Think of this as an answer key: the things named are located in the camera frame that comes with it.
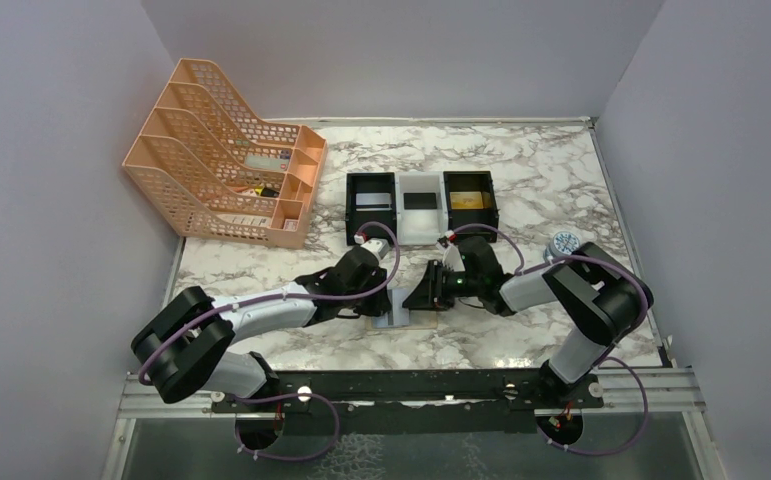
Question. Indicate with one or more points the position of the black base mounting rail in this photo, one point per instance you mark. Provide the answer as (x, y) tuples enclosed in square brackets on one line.
[(394, 402)]

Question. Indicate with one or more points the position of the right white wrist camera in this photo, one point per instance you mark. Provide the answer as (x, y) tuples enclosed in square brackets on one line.
[(451, 256)]

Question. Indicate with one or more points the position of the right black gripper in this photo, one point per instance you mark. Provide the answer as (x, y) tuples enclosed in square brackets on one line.
[(430, 292)]

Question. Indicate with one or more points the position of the black card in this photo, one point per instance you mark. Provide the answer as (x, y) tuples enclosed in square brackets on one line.
[(420, 201)]

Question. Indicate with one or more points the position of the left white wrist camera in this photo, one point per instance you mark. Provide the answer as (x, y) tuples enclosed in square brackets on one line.
[(379, 248)]

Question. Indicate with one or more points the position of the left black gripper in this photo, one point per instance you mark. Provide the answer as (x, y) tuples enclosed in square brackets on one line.
[(378, 306)]

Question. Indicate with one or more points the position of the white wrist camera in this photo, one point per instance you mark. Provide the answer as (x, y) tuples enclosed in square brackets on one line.
[(379, 248), (451, 256)]

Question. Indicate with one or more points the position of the black right tray bin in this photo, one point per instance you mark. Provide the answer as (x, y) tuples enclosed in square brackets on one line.
[(463, 222)]

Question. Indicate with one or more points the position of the peach plastic file organizer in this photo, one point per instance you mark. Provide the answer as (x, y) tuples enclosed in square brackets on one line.
[(215, 170)]

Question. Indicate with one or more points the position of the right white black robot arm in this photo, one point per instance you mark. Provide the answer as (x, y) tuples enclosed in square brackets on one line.
[(604, 300)]

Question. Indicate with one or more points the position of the white middle tray bin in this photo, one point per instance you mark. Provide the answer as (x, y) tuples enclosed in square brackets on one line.
[(420, 227)]

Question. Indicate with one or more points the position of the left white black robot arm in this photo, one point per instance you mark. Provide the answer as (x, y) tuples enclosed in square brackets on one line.
[(185, 347)]

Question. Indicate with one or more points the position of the black tray bin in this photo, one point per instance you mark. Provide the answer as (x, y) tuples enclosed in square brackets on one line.
[(463, 222), (360, 182)]

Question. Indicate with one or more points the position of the gold card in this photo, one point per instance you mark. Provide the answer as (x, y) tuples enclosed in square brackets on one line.
[(469, 200)]

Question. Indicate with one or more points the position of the blue white round tin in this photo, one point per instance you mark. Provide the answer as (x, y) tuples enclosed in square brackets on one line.
[(562, 243)]

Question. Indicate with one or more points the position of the black left tray bin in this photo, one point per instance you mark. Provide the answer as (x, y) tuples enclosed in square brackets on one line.
[(360, 182)]

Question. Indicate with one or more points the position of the items in organizer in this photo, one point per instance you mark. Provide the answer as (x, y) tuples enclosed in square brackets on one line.
[(254, 173)]

